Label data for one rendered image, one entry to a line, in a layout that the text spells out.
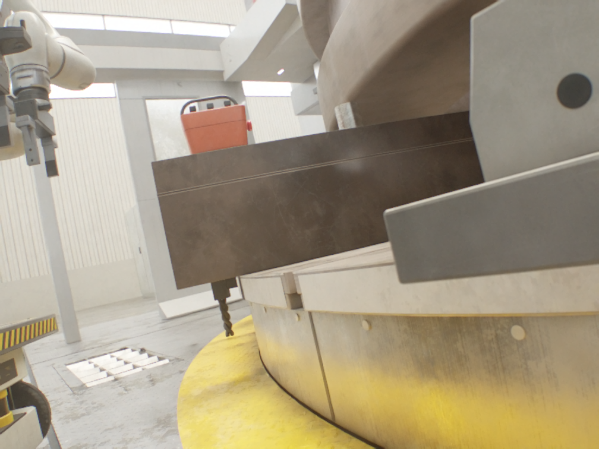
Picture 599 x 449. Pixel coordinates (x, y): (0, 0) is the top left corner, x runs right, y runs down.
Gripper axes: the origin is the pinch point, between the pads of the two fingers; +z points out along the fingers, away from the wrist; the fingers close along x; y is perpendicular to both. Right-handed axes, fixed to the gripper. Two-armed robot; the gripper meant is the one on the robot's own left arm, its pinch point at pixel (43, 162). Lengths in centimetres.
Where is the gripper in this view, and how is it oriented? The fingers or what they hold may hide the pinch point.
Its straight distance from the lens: 119.3
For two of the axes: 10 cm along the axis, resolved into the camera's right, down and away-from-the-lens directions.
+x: -1.9, 0.9, 9.8
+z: 2.2, 9.7, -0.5
